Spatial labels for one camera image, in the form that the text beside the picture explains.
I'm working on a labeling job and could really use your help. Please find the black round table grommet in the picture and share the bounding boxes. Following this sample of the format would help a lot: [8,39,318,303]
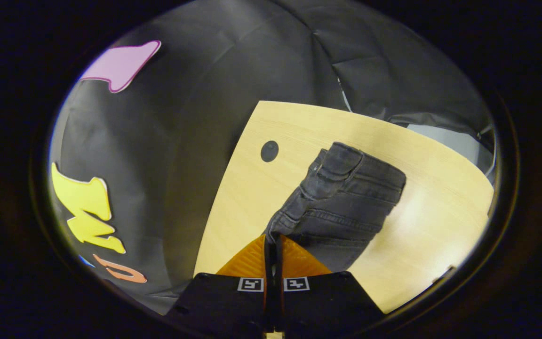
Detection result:
[260,140,279,163]

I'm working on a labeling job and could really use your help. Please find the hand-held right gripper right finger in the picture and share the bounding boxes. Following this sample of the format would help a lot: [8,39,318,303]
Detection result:
[276,234,387,339]

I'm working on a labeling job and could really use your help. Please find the black backdrop cloth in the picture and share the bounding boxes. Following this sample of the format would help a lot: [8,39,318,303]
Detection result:
[48,0,497,314]

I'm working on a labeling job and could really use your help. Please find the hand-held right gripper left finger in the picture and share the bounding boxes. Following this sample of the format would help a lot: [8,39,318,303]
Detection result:
[165,234,271,339]

